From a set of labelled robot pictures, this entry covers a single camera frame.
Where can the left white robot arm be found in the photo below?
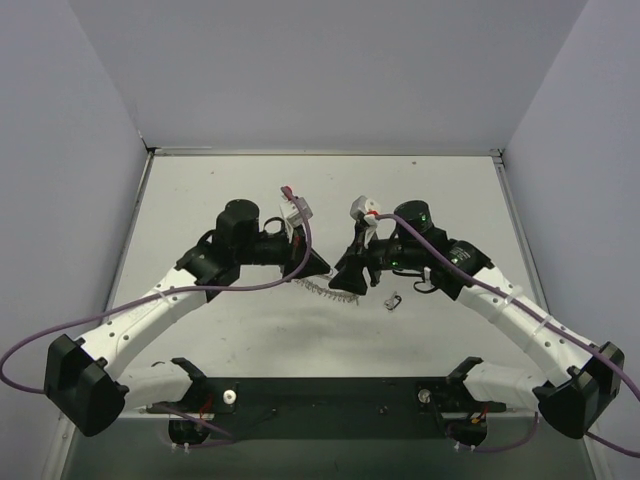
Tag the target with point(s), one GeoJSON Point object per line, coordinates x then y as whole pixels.
{"type": "Point", "coordinates": [83, 376]}

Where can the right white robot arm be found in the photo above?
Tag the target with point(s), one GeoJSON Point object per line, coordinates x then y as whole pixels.
{"type": "Point", "coordinates": [575, 380]}

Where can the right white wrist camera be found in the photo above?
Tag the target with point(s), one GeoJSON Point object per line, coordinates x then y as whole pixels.
{"type": "Point", "coordinates": [366, 210]}

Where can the large metal keyring with loops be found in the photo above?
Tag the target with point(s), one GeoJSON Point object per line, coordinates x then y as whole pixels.
{"type": "Point", "coordinates": [319, 285]}

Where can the small silver key clip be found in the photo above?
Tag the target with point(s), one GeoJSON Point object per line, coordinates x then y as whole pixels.
{"type": "Point", "coordinates": [393, 302]}

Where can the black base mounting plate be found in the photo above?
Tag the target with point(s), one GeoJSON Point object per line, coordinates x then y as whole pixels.
{"type": "Point", "coordinates": [365, 408]}

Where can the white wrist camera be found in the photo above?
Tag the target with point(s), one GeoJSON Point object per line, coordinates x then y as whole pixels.
{"type": "Point", "coordinates": [366, 210]}
{"type": "Point", "coordinates": [295, 212]}

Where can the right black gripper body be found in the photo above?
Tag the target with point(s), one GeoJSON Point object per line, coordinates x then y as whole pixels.
{"type": "Point", "coordinates": [370, 262]}

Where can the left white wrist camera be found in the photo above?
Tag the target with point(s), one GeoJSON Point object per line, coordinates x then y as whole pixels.
{"type": "Point", "coordinates": [295, 212]}

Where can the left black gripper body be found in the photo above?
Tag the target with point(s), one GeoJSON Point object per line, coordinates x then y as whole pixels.
{"type": "Point", "coordinates": [293, 255]}

